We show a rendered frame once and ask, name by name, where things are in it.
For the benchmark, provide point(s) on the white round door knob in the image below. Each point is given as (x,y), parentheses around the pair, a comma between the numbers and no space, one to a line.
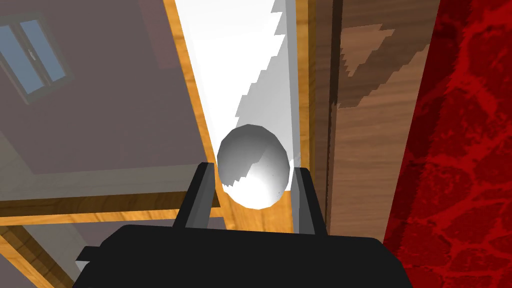
(256,168)

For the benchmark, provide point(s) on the dark framed window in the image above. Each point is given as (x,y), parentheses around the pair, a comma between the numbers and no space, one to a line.
(38,54)

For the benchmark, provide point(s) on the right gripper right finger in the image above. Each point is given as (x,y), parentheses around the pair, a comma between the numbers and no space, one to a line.
(304,204)

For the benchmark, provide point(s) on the white door leaf, orange edge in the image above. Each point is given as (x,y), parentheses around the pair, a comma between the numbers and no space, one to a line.
(228,44)

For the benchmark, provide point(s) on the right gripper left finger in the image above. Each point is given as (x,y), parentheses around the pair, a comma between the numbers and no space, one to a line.
(196,200)

